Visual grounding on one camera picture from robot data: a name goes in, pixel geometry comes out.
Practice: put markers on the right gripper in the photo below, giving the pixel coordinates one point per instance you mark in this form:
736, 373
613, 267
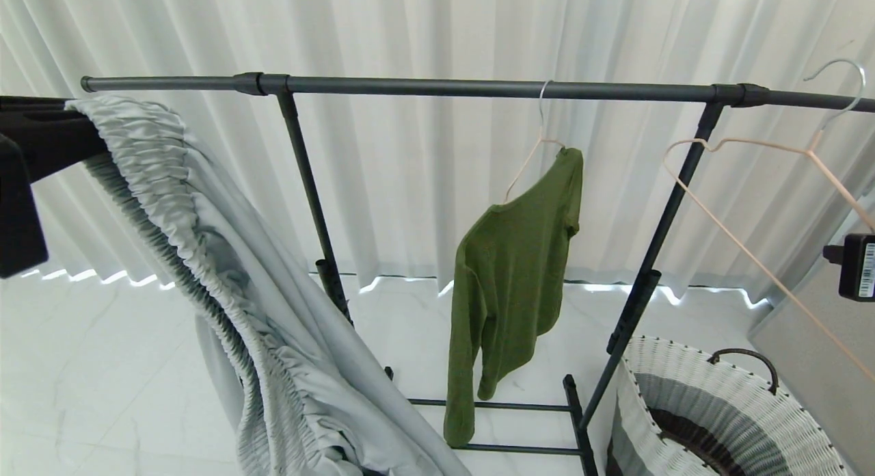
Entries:
858, 267

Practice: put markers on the white laundry basket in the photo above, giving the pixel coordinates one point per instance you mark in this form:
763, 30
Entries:
752, 407

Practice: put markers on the pink clothes hanger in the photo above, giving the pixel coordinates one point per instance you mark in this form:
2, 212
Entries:
752, 144
540, 130

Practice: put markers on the white curtain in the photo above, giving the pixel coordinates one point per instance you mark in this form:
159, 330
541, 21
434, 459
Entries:
410, 24

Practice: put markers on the pale grey shorts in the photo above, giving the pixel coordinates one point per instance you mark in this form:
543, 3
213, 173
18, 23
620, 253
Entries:
273, 312

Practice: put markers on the black clothes rack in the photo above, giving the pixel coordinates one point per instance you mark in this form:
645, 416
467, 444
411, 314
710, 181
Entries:
478, 88

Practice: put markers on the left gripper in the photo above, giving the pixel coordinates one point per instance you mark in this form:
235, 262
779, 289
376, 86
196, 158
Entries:
17, 216

